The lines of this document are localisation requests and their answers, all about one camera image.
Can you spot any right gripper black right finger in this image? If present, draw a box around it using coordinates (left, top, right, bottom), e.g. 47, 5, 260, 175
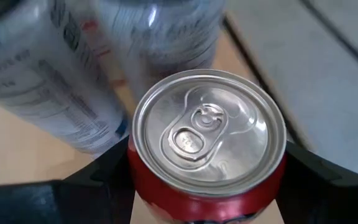
275, 141, 358, 224

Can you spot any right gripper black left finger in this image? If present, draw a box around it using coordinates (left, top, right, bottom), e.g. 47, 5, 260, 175
0, 136, 136, 224

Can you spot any silver red beverage can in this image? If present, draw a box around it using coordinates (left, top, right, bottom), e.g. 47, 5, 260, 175
94, 0, 226, 103
0, 0, 130, 156

